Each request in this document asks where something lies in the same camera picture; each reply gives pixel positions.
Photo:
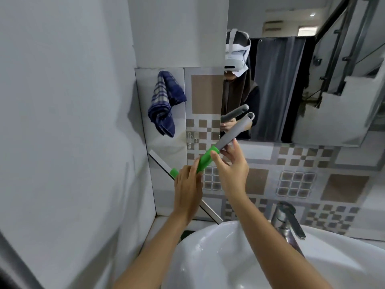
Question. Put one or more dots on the blue checked cloth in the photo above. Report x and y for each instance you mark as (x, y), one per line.
(164, 102)

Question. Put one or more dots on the person's right hand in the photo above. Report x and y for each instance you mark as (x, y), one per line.
(236, 177)

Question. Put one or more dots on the person's right thumb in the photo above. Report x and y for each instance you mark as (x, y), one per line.
(218, 161)

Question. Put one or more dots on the person's left thumb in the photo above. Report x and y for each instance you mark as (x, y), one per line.
(198, 181)

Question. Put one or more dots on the green and grey squeegee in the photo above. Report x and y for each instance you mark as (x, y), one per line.
(207, 159)

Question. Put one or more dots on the person's right forearm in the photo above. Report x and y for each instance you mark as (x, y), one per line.
(264, 243)

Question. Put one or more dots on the person's left forearm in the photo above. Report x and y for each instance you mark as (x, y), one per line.
(162, 252)

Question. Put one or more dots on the wall mirror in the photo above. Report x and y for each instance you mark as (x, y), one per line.
(300, 72)

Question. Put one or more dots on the person's left hand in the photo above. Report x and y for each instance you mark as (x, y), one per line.
(186, 192)

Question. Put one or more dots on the white ceramic sink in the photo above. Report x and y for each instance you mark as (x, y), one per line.
(228, 261)

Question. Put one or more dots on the chrome faucet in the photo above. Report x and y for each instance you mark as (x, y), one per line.
(285, 216)

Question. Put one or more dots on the clear wall hook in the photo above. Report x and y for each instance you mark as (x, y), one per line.
(190, 140)

